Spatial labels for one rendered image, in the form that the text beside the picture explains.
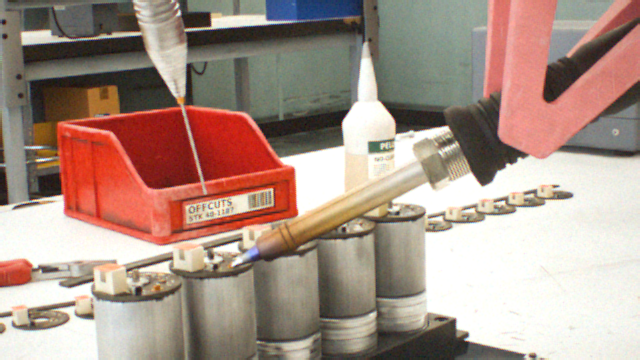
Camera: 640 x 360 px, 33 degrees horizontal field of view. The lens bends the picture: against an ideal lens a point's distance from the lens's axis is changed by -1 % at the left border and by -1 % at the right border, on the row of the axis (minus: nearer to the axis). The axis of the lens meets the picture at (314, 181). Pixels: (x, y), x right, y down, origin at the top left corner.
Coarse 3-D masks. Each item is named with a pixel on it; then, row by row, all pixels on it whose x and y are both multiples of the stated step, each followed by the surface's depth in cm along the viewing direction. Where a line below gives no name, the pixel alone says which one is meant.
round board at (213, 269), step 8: (224, 256) 33; (232, 256) 33; (240, 256) 33; (208, 264) 32; (216, 264) 32; (224, 264) 32; (248, 264) 32; (176, 272) 32; (184, 272) 31; (192, 272) 31; (200, 272) 31; (208, 272) 31; (216, 272) 31; (224, 272) 31; (232, 272) 31; (240, 272) 32
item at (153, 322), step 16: (96, 304) 30; (112, 304) 29; (128, 304) 29; (144, 304) 29; (160, 304) 30; (176, 304) 30; (96, 320) 30; (112, 320) 30; (128, 320) 29; (144, 320) 29; (160, 320) 30; (176, 320) 30; (96, 336) 30; (112, 336) 30; (128, 336) 29; (144, 336) 30; (160, 336) 30; (176, 336) 30; (112, 352) 30; (128, 352) 30; (144, 352) 30; (160, 352) 30; (176, 352) 30
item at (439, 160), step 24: (432, 144) 31; (456, 144) 31; (408, 168) 31; (432, 168) 31; (456, 168) 31; (360, 192) 31; (384, 192) 31; (312, 216) 31; (336, 216) 31; (360, 216) 32; (264, 240) 31; (288, 240) 31; (312, 240) 32
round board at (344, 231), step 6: (354, 222) 37; (360, 222) 36; (366, 222) 37; (372, 222) 37; (342, 228) 36; (348, 228) 36; (366, 228) 36; (372, 228) 36; (324, 234) 35; (330, 234) 35; (336, 234) 35; (342, 234) 35; (348, 234) 35; (354, 234) 35; (360, 234) 36
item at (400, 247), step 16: (384, 224) 37; (400, 224) 37; (416, 224) 38; (384, 240) 38; (400, 240) 38; (416, 240) 38; (384, 256) 38; (400, 256) 38; (416, 256) 38; (384, 272) 38; (400, 272) 38; (416, 272) 38; (384, 288) 38; (400, 288) 38; (416, 288) 38; (384, 304) 38; (400, 304) 38; (416, 304) 38; (384, 320) 38; (400, 320) 38; (416, 320) 38
